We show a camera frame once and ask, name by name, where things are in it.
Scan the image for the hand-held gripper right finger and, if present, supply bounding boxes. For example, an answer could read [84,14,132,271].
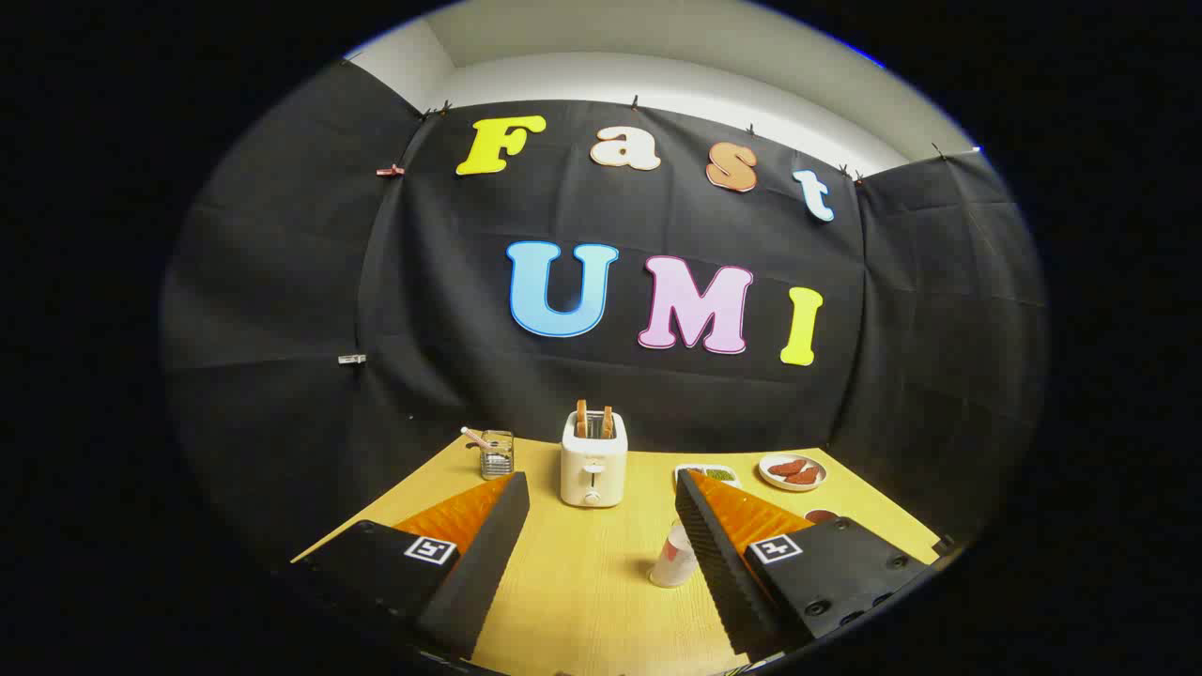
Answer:
[674,468,942,663]

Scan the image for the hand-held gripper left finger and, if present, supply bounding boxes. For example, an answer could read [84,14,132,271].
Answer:
[291,471,532,663]

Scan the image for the clear juice bottle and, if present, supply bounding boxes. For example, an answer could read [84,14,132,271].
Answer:
[648,521,701,589]

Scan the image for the small white dish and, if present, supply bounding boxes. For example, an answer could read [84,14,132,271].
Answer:
[674,464,741,489]

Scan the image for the metal mesh basket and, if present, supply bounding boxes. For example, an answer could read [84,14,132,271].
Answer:
[480,430,516,481]

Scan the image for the wooden table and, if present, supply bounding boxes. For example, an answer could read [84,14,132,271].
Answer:
[291,434,943,676]

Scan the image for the white round plate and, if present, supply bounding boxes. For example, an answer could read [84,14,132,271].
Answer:
[759,453,828,492]

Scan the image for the white toaster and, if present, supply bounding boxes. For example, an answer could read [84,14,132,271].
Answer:
[560,410,629,509]

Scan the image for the black backdrop cloth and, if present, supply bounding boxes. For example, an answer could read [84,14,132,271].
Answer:
[160,56,1048,574]

